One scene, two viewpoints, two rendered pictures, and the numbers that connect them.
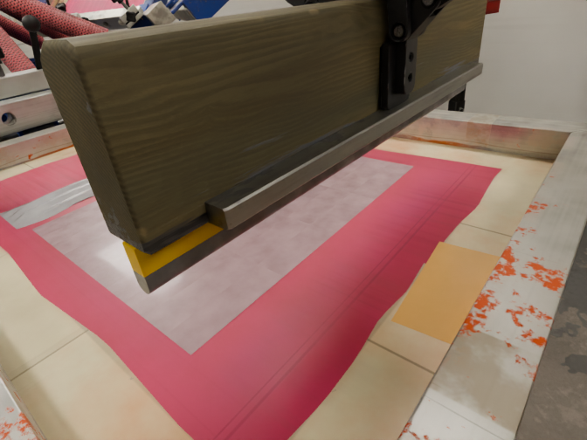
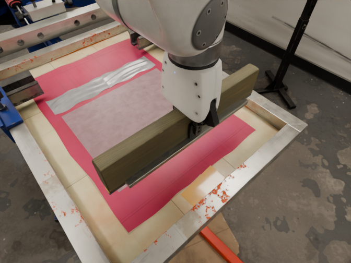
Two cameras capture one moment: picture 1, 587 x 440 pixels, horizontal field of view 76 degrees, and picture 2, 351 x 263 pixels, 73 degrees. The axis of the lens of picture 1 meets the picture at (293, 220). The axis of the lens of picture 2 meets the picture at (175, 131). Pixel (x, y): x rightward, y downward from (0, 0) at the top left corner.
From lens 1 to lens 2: 31 cm
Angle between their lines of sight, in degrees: 21
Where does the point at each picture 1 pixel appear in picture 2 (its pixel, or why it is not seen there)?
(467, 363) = (187, 219)
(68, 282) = (79, 151)
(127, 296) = not seen: hidden behind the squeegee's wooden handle
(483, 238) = (225, 167)
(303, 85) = (156, 148)
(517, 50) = not seen: outside the picture
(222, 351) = (128, 193)
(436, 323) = (192, 199)
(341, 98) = (170, 143)
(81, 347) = (85, 181)
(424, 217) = (211, 151)
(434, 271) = (202, 178)
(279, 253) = not seen: hidden behind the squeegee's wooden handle
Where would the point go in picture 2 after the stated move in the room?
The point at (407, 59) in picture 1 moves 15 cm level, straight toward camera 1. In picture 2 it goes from (197, 129) to (161, 200)
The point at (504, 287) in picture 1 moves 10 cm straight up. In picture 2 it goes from (210, 198) to (217, 174)
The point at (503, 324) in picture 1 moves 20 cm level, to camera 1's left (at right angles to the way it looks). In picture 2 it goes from (202, 210) to (103, 200)
